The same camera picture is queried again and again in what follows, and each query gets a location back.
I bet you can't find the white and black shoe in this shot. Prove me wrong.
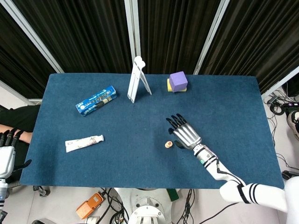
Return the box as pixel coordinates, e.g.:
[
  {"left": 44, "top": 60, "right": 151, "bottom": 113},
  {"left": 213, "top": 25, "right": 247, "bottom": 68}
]
[{"left": 286, "top": 110, "right": 299, "bottom": 140}]

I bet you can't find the person in black clothes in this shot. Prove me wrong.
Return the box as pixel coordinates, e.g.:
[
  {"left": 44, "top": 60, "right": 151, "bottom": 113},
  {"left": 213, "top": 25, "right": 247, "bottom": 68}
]
[{"left": 0, "top": 104, "right": 41, "bottom": 185}]

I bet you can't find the purple foam cube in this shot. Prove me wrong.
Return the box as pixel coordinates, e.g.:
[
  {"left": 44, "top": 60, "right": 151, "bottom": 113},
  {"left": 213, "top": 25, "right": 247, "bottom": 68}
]
[{"left": 169, "top": 71, "right": 189, "bottom": 93}]

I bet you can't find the white folding stand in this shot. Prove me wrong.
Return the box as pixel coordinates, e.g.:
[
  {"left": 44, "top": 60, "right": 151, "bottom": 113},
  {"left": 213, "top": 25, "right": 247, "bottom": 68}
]
[{"left": 127, "top": 56, "right": 153, "bottom": 104}]

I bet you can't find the orange foot pedal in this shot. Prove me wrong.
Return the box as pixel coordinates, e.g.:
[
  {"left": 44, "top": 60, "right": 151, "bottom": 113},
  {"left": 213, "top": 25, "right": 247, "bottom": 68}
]
[{"left": 75, "top": 191, "right": 106, "bottom": 220}]

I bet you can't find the person forearm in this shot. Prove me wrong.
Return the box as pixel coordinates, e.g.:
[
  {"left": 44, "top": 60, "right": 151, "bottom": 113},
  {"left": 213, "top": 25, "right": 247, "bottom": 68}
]
[{"left": 0, "top": 124, "right": 33, "bottom": 144}]

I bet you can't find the black cable bundle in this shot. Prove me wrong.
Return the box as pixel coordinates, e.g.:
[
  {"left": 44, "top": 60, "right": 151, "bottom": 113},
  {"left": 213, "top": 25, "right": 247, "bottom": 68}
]
[
  {"left": 181, "top": 189, "right": 196, "bottom": 224},
  {"left": 99, "top": 188, "right": 129, "bottom": 224}
]

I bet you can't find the yellow sponge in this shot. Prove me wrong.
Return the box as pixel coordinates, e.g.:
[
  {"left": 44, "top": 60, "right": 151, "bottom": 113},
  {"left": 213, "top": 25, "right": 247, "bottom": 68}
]
[{"left": 166, "top": 78, "right": 188, "bottom": 93}]

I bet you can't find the black pleated curtain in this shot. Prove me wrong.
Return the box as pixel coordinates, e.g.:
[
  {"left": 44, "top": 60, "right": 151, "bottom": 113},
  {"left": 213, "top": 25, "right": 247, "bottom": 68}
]
[
  {"left": 199, "top": 0, "right": 299, "bottom": 94},
  {"left": 11, "top": 0, "right": 131, "bottom": 74},
  {"left": 137, "top": 0, "right": 221, "bottom": 75},
  {"left": 0, "top": 4, "right": 57, "bottom": 98}
]

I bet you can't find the white toothpaste tube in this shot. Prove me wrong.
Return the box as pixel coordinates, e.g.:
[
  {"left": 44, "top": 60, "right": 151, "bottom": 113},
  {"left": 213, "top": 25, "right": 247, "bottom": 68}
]
[{"left": 64, "top": 134, "right": 105, "bottom": 153}]

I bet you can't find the coiled black cable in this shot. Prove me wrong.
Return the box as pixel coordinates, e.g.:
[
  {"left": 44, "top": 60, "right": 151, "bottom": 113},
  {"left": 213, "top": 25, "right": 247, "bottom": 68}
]
[{"left": 268, "top": 102, "right": 286, "bottom": 116}]

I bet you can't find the green block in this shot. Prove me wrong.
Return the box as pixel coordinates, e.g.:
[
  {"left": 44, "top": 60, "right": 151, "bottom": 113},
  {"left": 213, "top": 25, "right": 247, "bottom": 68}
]
[{"left": 166, "top": 189, "right": 180, "bottom": 202}]

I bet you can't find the blue tablecloth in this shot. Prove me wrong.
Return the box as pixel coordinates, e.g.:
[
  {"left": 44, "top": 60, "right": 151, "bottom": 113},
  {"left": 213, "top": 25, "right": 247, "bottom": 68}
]
[{"left": 19, "top": 73, "right": 285, "bottom": 190}]

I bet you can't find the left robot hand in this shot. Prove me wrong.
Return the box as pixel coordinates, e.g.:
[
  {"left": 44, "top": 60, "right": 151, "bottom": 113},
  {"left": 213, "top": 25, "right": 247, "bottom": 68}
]
[{"left": 0, "top": 127, "right": 33, "bottom": 180}]

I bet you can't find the blue cookie box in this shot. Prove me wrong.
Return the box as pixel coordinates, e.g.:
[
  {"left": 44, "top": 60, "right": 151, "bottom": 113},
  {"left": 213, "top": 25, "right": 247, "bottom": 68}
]
[{"left": 75, "top": 85, "right": 117, "bottom": 117}]

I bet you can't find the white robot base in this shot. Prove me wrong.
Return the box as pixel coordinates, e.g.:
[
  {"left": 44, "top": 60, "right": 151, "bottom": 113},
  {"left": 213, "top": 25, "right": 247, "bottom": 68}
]
[{"left": 114, "top": 188, "right": 182, "bottom": 224}]

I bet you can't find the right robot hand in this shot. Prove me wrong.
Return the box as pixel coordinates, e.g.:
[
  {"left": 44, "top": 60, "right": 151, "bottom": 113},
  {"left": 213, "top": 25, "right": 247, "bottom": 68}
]
[{"left": 165, "top": 113, "right": 202, "bottom": 150}]

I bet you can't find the white frame post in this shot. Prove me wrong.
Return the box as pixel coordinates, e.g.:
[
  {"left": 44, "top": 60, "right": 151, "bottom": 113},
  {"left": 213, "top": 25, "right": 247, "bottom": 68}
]
[
  {"left": 193, "top": 0, "right": 231, "bottom": 75},
  {"left": 0, "top": 80, "right": 43, "bottom": 105},
  {"left": 0, "top": 0, "right": 65, "bottom": 74},
  {"left": 124, "top": 0, "right": 141, "bottom": 70},
  {"left": 261, "top": 66, "right": 299, "bottom": 100}
]

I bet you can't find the black floor device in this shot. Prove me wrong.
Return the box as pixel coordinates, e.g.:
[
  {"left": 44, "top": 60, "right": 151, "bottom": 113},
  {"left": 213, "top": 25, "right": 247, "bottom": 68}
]
[{"left": 281, "top": 169, "right": 299, "bottom": 181}]

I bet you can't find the black caster wheel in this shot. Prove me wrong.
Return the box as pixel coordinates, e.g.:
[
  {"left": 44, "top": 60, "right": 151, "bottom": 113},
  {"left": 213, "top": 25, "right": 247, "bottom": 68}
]
[{"left": 32, "top": 185, "right": 50, "bottom": 197}]

